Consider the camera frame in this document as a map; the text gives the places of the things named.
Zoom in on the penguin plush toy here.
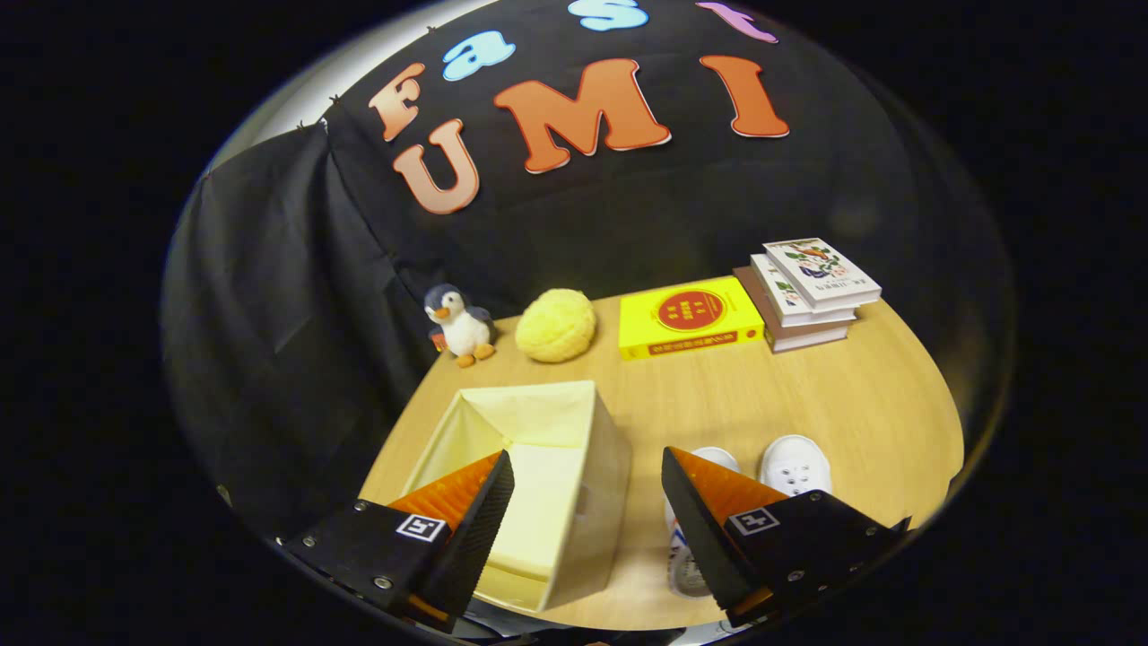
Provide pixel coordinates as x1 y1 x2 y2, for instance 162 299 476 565
423 284 498 369

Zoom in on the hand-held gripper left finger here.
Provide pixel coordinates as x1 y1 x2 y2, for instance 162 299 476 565
285 450 517 633

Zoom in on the yellow book with red circle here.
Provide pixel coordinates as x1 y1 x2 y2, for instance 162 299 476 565
618 275 766 362

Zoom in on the black backdrop cloth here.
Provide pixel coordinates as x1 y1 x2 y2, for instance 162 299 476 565
161 0 1014 539

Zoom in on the white illustrated book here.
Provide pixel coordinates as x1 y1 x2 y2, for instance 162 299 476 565
763 237 883 313

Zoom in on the yellow round plush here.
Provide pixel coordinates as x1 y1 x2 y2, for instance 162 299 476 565
515 288 597 364

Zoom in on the white canvas shoe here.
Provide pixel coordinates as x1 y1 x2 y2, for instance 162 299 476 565
664 446 744 599
758 435 833 499

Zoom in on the cream fabric storage box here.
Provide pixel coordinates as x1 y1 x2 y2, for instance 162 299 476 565
399 380 633 615

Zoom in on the brown book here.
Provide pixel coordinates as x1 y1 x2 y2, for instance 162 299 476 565
733 266 851 354

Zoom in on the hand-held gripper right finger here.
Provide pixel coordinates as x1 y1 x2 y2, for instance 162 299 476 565
661 446 913 629

